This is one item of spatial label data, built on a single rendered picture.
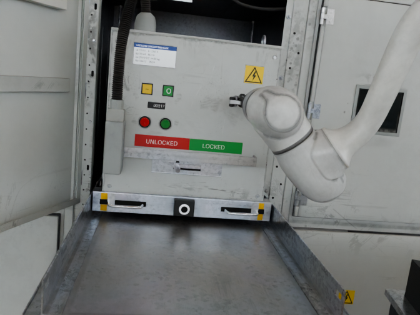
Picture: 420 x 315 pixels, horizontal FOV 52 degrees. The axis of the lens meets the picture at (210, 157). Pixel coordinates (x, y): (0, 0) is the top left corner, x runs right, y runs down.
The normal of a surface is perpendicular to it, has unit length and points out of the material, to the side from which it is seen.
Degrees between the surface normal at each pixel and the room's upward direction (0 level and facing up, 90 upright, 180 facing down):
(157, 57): 90
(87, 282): 0
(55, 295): 0
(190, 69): 90
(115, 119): 61
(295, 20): 90
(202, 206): 90
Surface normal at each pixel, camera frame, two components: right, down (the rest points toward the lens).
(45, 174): 0.93, 0.15
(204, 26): 0.11, 0.19
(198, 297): 0.10, -0.98
